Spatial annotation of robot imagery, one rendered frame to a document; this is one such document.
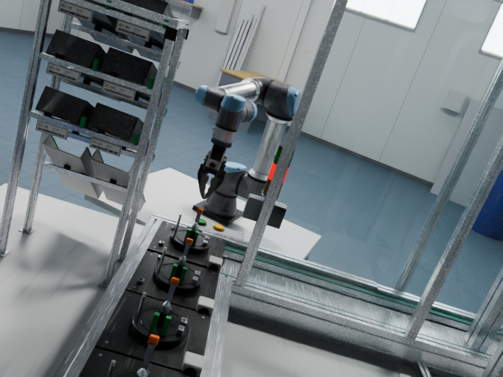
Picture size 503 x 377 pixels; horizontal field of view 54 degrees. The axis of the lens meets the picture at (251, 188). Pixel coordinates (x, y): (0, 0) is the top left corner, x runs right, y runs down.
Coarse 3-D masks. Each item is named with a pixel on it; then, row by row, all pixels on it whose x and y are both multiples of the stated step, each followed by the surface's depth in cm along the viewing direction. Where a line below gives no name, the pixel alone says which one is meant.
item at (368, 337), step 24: (240, 264) 178; (240, 288) 154; (240, 312) 157; (264, 312) 156; (288, 312) 156; (312, 312) 156; (312, 336) 159; (336, 336) 158; (360, 336) 158; (384, 336) 158
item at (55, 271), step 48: (0, 192) 182; (48, 240) 162; (96, 240) 172; (0, 288) 133; (48, 288) 139; (96, 288) 146; (0, 336) 117; (48, 336) 122; (240, 336) 147; (288, 336) 155
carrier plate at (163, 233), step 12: (168, 228) 174; (180, 228) 177; (156, 240) 163; (168, 240) 165; (216, 240) 177; (156, 252) 156; (168, 252) 158; (180, 252) 160; (216, 252) 168; (192, 264) 157; (204, 264) 158
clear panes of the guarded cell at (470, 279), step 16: (496, 192) 180; (496, 208) 182; (480, 224) 184; (496, 224) 184; (480, 240) 186; (496, 240) 186; (464, 256) 188; (480, 256) 188; (496, 256) 188; (464, 272) 190; (480, 272) 190; (496, 272) 190; (448, 288) 192; (464, 288) 192; (480, 288) 192; (448, 304) 195; (464, 304) 194; (480, 304) 194
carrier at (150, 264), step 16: (144, 256) 151; (144, 272) 142; (160, 272) 141; (176, 272) 142; (192, 272) 147; (208, 272) 154; (128, 288) 132; (144, 288) 135; (160, 288) 137; (176, 288) 137; (192, 288) 139; (208, 288) 145; (176, 304) 133; (192, 304) 135; (208, 304) 133
